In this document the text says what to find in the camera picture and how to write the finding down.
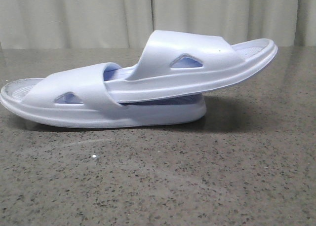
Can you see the white pleated curtain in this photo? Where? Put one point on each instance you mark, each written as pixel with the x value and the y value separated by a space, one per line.
pixel 128 23

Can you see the light blue slipper two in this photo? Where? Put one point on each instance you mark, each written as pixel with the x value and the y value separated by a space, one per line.
pixel 175 64

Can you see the light blue slipper one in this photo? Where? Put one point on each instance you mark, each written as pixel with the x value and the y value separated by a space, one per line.
pixel 79 98

